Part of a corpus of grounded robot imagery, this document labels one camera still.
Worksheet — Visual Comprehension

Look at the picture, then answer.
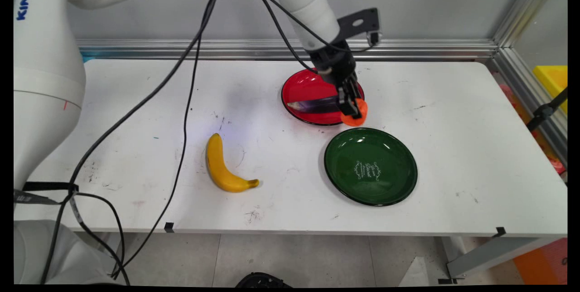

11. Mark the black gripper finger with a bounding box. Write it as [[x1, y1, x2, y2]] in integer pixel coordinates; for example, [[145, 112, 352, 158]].
[[348, 77, 363, 101], [336, 84, 361, 117]]

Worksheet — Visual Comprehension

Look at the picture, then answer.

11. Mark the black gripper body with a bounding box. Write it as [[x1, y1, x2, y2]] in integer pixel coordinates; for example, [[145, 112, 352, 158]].
[[310, 39, 358, 88]]

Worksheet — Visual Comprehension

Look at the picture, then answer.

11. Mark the orange toy carrot piece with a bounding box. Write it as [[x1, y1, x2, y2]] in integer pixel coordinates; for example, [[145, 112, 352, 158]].
[[340, 98, 369, 127]]

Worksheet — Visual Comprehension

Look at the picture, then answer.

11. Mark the dark purple toy eggplant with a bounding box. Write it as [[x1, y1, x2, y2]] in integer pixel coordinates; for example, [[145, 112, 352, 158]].
[[287, 96, 341, 114]]

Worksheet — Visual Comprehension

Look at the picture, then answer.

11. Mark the red round plate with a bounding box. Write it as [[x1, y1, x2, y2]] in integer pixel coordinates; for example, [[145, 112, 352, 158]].
[[280, 68, 366, 126]]

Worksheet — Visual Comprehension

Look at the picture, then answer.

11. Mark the green round plate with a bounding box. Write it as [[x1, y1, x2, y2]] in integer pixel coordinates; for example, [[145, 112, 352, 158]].
[[324, 127, 418, 207]]

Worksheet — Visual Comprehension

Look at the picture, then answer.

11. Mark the yellow toy banana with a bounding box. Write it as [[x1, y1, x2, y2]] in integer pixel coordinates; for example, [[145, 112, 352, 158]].
[[206, 133, 260, 193]]

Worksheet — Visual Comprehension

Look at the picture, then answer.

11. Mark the black round floor object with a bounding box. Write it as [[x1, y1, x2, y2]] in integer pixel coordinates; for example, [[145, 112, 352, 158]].
[[235, 272, 294, 289]]

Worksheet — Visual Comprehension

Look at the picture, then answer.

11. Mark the yellow plastic box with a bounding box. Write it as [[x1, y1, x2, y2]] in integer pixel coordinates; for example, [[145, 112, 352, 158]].
[[532, 65, 568, 116]]

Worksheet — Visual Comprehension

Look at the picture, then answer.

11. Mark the grey metal table leg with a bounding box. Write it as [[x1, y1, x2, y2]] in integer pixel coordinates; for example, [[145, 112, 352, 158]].
[[438, 236, 562, 285]]

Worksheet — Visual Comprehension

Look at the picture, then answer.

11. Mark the orange box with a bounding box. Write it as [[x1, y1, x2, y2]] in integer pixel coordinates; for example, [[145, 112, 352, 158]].
[[512, 238, 568, 285]]

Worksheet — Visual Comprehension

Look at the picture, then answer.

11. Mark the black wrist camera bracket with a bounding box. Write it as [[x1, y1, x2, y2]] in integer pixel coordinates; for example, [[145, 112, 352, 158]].
[[336, 8, 382, 49]]

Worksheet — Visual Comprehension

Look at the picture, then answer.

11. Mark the horizontal aluminium frame rail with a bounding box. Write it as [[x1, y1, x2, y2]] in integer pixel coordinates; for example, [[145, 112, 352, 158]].
[[76, 38, 499, 61]]

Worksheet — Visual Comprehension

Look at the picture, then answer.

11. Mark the thin black cable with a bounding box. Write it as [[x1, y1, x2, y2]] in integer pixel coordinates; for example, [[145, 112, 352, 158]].
[[68, 0, 377, 285]]

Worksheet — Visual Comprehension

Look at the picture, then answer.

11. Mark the slanted aluminium frame rail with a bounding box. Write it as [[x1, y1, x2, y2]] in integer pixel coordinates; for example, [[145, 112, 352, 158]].
[[488, 0, 568, 165]]

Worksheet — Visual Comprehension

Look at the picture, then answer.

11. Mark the thick black cable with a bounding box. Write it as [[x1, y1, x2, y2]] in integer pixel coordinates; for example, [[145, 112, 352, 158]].
[[39, 0, 345, 285]]

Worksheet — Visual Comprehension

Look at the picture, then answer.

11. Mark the black velcro strap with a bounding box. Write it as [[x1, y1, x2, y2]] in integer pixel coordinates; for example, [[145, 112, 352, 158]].
[[14, 181, 79, 205]]

